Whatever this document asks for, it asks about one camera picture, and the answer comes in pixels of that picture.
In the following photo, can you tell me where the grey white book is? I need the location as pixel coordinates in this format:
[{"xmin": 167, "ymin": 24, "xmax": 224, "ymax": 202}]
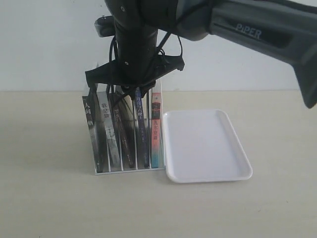
[{"xmin": 97, "ymin": 84, "xmax": 121, "ymax": 168}]

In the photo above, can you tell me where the black white leftmost book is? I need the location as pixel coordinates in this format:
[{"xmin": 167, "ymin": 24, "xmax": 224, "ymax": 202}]
[{"xmin": 82, "ymin": 82, "xmax": 104, "ymax": 174}]

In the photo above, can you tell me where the black cable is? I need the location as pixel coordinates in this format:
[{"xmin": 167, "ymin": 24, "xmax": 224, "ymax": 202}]
[{"xmin": 106, "ymin": 0, "xmax": 216, "ymax": 105}]

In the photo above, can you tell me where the dark blue book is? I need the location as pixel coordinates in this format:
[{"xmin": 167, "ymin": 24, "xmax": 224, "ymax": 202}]
[{"xmin": 134, "ymin": 87, "xmax": 150, "ymax": 168}]

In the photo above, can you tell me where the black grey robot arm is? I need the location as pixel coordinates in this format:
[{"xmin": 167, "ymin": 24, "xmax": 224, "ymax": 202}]
[{"xmin": 85, "ymin": 0, "xmax": 317, "ymax": 108}]

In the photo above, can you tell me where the pink teal book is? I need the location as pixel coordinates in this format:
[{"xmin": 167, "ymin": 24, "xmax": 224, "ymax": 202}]
[{"xmin": 151, "ymin": 80, "xmax": 163, "ymax": 169}]

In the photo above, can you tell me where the white plastic tray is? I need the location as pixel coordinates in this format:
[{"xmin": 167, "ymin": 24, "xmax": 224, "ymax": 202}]
[{"xmin": 162, "ymin": 109, "xmax": 253, "ymax": 183}]

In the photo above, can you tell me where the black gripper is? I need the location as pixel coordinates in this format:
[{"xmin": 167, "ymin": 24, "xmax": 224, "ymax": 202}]
[{"xmin": 85, "ymin": 34, "xmax": 185, "ymax": 88}]

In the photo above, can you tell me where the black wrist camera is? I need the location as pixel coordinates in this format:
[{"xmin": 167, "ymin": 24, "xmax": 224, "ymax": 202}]
[{"xmin": 94, "ymin": 16, "xmax": 115, "ymax": 38}]

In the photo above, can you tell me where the clear acrylic book rack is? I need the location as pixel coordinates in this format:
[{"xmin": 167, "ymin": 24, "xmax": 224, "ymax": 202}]
[{"xmin": 82, "ymin": 81, "xmax": 164, "ymax": 174}]

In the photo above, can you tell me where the dark brown book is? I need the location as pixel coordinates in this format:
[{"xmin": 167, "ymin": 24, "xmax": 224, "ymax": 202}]
[{"xmin": 110, "ymin": 85, "xmax": 136, "ymax": 170}]

